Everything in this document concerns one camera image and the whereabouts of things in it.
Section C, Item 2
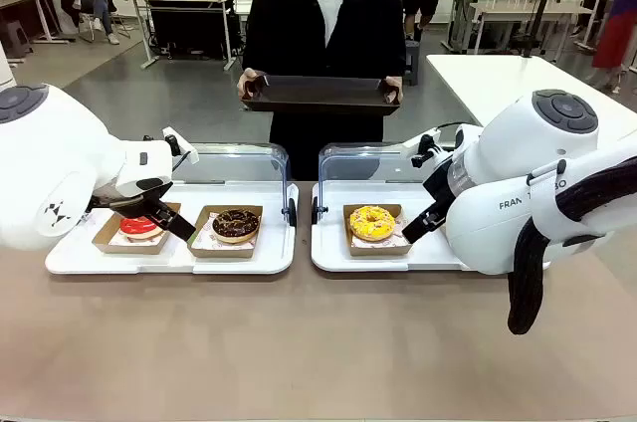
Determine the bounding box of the clear hinged display lid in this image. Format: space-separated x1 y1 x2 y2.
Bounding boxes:
171 141 299 229
311 141 442 227

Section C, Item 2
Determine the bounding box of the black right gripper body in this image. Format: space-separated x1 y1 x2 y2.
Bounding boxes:
421 155 467 209

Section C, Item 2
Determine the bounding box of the person in black cardigan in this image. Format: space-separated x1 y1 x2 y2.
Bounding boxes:
242 0 407 182

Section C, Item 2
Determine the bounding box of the person in red blue dress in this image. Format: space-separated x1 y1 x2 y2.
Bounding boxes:
591 0 637 91

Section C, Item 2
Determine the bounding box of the yellow sprinkled donut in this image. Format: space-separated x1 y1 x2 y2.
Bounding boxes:
348 206 397 243

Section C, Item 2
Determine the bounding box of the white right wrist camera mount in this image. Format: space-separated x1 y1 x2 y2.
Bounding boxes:
410 123 482 169

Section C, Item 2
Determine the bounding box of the white display tray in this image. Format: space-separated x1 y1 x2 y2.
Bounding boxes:
311 180 479 274
44 180 300 277

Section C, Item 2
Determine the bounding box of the cardigan person's left hand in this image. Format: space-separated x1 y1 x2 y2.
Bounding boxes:
379 76 404 106

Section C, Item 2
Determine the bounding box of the black step stool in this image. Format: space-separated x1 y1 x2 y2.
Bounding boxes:
403 40 425 88

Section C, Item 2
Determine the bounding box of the grey plastic stool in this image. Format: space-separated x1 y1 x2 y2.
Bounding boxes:
0 21 34 63

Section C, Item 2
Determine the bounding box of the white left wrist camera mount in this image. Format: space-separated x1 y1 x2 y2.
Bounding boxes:
161 126 200 165

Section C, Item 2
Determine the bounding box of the brown cardboard donut tray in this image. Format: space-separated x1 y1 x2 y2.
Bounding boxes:
190 205 264 259
341 202 414 258
92 202 182 255

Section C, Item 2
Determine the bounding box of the dark brown serving tray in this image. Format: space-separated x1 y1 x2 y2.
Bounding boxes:
240 71 402 117

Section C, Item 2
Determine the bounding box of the black tripod pole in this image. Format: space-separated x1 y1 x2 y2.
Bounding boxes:
516 0 566 59

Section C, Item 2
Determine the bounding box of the black sleeved cable bundle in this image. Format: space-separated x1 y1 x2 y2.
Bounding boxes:
507 156 637 336

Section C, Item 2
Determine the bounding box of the cardigan person's right hand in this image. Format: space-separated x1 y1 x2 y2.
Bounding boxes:
237 69 270 101

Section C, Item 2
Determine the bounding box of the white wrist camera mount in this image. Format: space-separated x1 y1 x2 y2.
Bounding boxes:
161 126 200 165
410 123 482 169

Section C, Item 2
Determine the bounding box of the grey-topped background workbench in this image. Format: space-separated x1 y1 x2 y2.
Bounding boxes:
447 0 593 56

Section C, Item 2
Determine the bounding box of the red glazed donut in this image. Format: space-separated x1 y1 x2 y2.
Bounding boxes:
118 215 165 244

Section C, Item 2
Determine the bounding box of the white side table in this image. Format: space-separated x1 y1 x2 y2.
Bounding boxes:
426 53 637 128

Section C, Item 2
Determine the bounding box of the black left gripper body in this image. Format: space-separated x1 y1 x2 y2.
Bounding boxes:
87 177 175 224

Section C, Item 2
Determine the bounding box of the chocolate glazed donut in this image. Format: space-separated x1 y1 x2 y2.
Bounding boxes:
212 208 261 244

